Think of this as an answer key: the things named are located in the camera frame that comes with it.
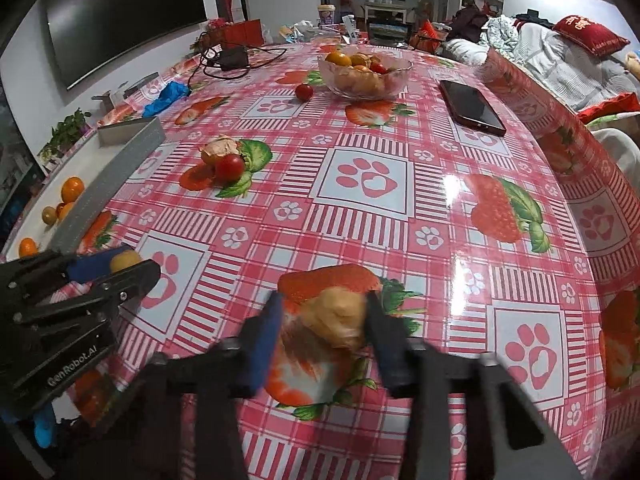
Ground dark clothes pile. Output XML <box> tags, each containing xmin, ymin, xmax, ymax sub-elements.
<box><xmin>452</xmin><ymin>5</ymin><xmax>493</xmax><ymax>36</ymax></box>

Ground white shallow tray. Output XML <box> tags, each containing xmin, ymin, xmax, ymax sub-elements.
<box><xmin>0</xmin><ymin>116</ymin><xmax>167</xmax><ymax>261</ymax></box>

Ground person's left hand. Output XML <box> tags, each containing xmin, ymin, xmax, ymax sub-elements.
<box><xmin>32</xmin><ymin>402</ymin><xmax>57</xmax><ymax>451</ymax></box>

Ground black television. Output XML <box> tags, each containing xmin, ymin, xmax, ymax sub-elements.
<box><xmin>42</xmin><ymin>0</ymin><xmax>208</xmax><ymax>91</ymax></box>

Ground white plastic chair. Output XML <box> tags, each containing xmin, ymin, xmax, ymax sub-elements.
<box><xmin>592</xmin><ymin>127</ymin><xmax>640</xmax><ymax>176</ymax></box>

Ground white quilted sofa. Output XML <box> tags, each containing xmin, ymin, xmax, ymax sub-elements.
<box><xmin>445</xmin><ymin>10</ymin><xmax>640</xmax><ymax>126</ymax></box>

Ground dark display cabinet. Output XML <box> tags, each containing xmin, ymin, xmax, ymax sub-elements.
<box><xmin>0</xmin><ymin>90</ymin><xmax>46</xmax><ymax>241</ymax></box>

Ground grey flat box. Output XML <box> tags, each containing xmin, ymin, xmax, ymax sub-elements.
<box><xmin>124</xmin><ymin>74</ymin><xmax>160</xmax><ymax>96</ymax></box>

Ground peeled orange pieces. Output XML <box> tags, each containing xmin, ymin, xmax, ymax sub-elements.
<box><xmin>332</xmin><ymin>72</ymin><xmax>396</xmax><ymax>98</ymax></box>

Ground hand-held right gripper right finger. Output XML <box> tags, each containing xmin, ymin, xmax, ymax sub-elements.
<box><xmin>366</xmin><ymin>292</ymin><xmax>583</xmax><ymax>480</ymax></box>

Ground open cardboard box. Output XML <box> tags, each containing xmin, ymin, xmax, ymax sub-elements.
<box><xmin>91</xmin><ymin>91</ymin><xmax>126</xmax><ymax>111</ymax></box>

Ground red embroidered pillow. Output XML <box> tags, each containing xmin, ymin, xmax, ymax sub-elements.
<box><xmin>551</xmin><ymin>14</ymin><xmax>632</xmax><ymax>56</ymax></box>

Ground large orange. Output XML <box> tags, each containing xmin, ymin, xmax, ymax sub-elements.
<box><xmin>61</xmin><ymin>176</ymin><xmax>84</xmax><ymax>203</ymax></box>

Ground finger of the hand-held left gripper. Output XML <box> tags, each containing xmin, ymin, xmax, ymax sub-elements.
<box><xmin>20</xmin><ymin>259</ymin><xmax>162</xmax><ymax>323</ymax></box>
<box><xmin>0</xmin><ymin>249</ymin><xmax>118</xmax><ymax>292</ymax></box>

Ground patterned blanket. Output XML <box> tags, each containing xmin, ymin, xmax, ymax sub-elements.
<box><xmin>482</xmin><ymin>15</ymin><xmax>521</xmax><ymax>51</ymax></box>

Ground black box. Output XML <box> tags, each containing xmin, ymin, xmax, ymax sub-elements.
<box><xmin>367</xmin><ymin>17</ymin><xmax>413</xmax><ymax>46</ymax></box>

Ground black cable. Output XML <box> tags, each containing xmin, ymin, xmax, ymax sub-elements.
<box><xmin>187</xmin><ymin>30</ymin><xmax>288</xmax><ymax>91</ymax></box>

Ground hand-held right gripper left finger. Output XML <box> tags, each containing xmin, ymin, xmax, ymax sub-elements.
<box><xmin>117</xmin><ymin>292</ymin><xmax>284</xmax><ymax>480</ymax></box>

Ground clear plastic bag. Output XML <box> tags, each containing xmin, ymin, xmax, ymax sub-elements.
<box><xmin>280</xmin><ymin>20</ymin><xmax>321</xmax><ymax>43</ymax></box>

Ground white side table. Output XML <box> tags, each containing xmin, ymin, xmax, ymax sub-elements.
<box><xmin>363</xmin><ymin>0</ymin><xmax>413</xmax><ymax>26</ymax></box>

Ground blue cloth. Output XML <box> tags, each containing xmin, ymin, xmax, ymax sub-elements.
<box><xmin>142</xmin><ymin>81</ymin><xmax>191</xmax><ymax>117</ymax></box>

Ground black smartphone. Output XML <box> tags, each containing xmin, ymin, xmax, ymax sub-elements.
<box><xmin>439</xmin><ymin>80</ymin><xmax>507</xmax><ymax>137</ymax></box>

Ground red checked printed tablecloth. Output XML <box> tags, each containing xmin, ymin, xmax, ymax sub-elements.
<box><xmin>0</xmin><ymin>40</ymin><xmax>640</xmax><ymax>480</ymax></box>

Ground green potted plant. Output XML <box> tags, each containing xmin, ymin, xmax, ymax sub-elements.
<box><xmin>39</xmin><ymin>109</ymin><xmax>91</xmax><ymax>161</ymax></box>

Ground black power adapter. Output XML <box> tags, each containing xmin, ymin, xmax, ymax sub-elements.
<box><xmin>218</xmin><ymin>46</ymin><xmax>249</xmax><ymax>71</ymax></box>

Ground glass bowl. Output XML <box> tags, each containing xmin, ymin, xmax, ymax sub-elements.
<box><xmin>317</xmin><ymin>52</ymin><xmax>413</xmax><ymax>101</ymax></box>

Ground red gift box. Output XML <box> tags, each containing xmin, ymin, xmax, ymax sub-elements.
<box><xmin>222</xmin><ymin>20</ymin><xmax>266</xmax><ymax>48</ymax></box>

